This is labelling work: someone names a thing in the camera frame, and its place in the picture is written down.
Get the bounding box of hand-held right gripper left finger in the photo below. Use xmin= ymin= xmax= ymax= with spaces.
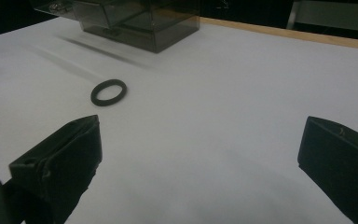
xmin=8 ymin=114 xmax=103 ymax=224

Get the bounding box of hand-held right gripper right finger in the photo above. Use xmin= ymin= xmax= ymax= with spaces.
xmin=296 ymin=116 xmax=358 ymax=224

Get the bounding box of black hair tie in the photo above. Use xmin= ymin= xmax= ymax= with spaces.
xmin=89 ymin=78 xmax=128 ymax=107

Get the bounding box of smoky transparent drawer box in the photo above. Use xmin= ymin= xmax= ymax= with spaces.
xmin=30 ymin=0 xmax=200 ymax=54

